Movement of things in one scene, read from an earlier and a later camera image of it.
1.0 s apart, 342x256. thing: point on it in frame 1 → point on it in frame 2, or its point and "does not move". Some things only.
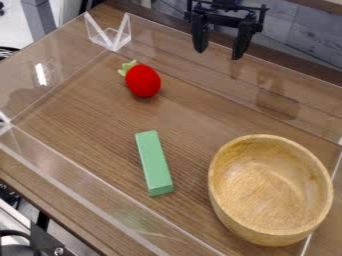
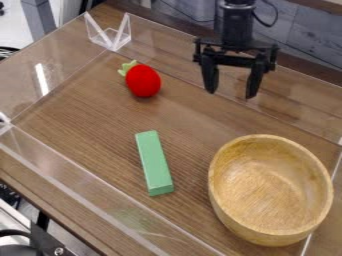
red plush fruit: (142, 78) does not move
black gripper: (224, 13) → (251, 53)
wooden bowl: (271, 189) does not move
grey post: (39, 17) does not move
